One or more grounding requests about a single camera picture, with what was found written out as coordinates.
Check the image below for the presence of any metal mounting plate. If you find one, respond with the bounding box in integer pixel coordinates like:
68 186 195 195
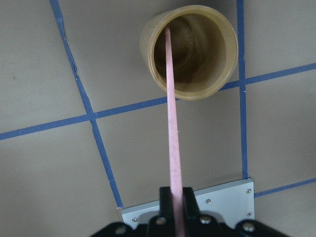
121 178 254 229

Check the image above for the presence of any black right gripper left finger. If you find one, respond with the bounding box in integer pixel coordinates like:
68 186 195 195
159 187 175 237

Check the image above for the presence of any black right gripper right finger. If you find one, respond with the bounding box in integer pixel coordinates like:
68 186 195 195
183 187 200 222

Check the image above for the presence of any bamboo wooden cup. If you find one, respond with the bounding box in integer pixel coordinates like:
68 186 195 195
139 5 238 101

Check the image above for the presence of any pink chopstick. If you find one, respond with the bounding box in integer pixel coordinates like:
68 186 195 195
164 27 185 237

